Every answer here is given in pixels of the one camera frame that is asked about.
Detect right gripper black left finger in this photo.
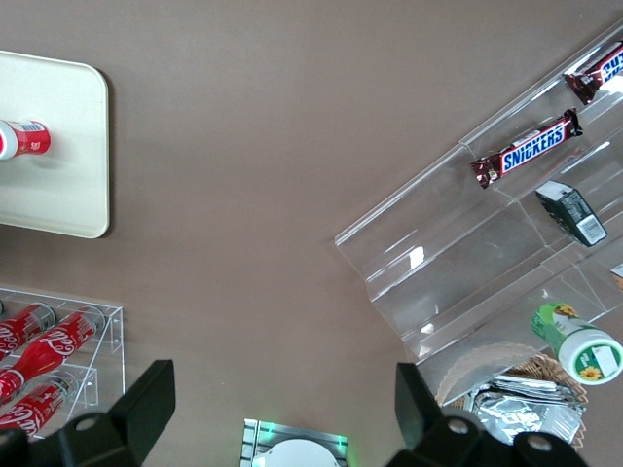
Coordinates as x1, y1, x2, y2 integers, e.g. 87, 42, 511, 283
28, 358, 177, 467

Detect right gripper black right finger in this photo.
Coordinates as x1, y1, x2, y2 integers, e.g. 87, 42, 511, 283
388, 362, 513, 467

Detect light tan wicker basket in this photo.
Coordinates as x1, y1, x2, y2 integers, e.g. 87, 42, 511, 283
435, 342, 591, 449

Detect beige rectangular tray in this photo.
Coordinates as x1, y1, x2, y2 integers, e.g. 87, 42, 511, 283
0, 51, 111, 240

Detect clear acrylic bottle rack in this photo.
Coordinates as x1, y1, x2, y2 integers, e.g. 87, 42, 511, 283
0, 287, 127, 439

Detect silver foil packet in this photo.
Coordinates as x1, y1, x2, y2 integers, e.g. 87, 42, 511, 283
465, 374, 588, 447

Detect red cola bottle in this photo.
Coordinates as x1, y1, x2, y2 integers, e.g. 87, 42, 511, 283
0, 305, 107, 405
0, 372, 81, 442
0, 302, 58, 364

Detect clear acrylic stepped stand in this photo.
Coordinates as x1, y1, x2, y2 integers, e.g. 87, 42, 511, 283
334, 21, 623, 408

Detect green white capped bottle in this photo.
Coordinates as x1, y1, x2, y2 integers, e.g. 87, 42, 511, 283
530, 301, 623, 388

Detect small dark green box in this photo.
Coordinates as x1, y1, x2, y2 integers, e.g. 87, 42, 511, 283
534, 179, 609, 247

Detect red white yogurt cup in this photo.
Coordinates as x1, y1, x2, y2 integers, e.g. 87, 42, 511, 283
0, 119, 53, 162

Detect Snickers chocolate bar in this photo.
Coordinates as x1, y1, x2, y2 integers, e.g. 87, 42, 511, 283
563, 42, 623, 106
469, 107, 584, 193

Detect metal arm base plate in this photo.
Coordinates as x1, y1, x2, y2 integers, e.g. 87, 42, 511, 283
239, 417, 349, 467

